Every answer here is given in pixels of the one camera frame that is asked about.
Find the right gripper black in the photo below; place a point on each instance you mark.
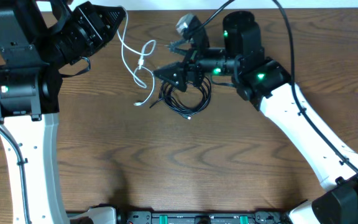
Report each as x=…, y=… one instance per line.
x=193, y=63

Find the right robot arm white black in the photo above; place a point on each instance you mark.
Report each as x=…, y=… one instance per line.
x=264, y=83

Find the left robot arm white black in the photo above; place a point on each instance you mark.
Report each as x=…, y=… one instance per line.
x=31, y=56

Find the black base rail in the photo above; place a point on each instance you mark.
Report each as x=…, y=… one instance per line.
x=150, y=216

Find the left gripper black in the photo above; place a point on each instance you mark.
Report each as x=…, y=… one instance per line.
x=91, y=25

